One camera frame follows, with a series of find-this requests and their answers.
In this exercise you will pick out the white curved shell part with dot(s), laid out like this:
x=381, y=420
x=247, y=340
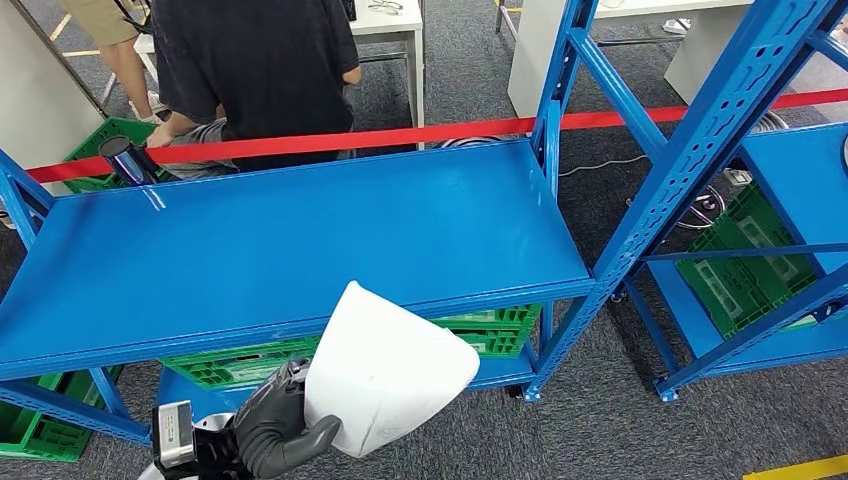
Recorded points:
x=384, y=371

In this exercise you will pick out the white partition panel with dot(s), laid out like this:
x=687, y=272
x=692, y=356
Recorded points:
x=40, y=99

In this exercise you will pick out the black rack caster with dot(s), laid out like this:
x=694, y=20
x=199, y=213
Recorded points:
x=515, y=391

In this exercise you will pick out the white desk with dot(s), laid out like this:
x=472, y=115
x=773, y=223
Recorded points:
x=530, y=60

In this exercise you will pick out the yellow floor tape square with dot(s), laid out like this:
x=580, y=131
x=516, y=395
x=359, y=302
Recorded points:
x=808, y=469

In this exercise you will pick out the red barrier tape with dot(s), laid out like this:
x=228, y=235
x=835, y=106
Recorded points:
x=397, y=136

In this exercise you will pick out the black chrome barrier post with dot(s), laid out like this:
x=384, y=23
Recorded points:
x=129, y=162

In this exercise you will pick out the person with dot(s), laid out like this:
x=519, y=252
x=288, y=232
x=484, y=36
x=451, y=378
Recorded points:
x=265, y=66
x=126, y=60

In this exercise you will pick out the blue metal shelf rack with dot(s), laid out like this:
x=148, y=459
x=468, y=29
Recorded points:
x=802, y=185
x=298, y=232

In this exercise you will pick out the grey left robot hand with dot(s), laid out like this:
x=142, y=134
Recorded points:
x=272, y=424

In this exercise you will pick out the white cabinet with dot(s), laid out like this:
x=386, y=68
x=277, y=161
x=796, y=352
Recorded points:
x=696, y=66

